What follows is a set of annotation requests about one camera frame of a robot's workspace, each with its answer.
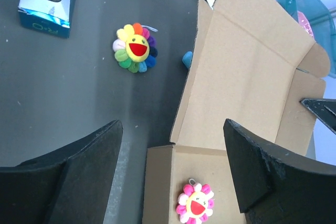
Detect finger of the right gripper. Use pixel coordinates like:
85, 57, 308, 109
300, 98, 336, 134

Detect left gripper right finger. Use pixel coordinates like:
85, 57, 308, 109
223, 119, 335, 223

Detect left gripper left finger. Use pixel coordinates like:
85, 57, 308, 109
1, 120, 123, 223

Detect brown cardboard box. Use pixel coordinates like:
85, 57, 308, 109
142, 0, 330, 223

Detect blue toothpaste box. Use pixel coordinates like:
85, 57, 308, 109
18, 0, 76, 38

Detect pink polka dot plate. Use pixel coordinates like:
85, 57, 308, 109
297, 11, 314, 38

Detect teal plastic bin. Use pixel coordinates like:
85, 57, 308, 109
277, 0, 335, 78

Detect blue marker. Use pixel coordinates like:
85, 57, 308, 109
182, 51, 193, 69

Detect rainbow flower plush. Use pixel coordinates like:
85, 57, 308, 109
112, 23, 158, 73

